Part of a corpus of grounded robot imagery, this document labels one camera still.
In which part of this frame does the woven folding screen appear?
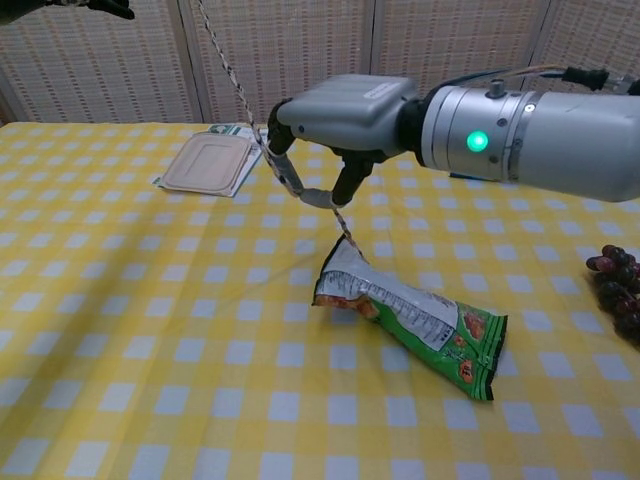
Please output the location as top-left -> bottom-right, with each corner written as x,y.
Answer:
0,0 -> 640,127

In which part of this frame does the green snack bag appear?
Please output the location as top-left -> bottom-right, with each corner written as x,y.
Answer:
312,232 -> 509,403

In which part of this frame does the beige plastic container lid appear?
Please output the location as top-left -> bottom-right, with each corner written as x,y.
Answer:
158,133 -> 251,194

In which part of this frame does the yellow checkered tablecloth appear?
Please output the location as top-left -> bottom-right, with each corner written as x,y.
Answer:
0,122 -> 640,480

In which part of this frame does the dark grape bunch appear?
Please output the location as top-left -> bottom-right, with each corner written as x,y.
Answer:
585,243 -> 640,344

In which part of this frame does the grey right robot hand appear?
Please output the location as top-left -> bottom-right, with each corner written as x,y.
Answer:
266,74 -> 426,209

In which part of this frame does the speckled braided rope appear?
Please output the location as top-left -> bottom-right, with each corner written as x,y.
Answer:
47,0 -> 371,265

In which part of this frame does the green white paper card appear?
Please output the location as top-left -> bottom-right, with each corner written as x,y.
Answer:
150,123 -> 276,200

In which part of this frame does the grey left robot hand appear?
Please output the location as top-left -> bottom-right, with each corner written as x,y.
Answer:
0,0 -> 135,24

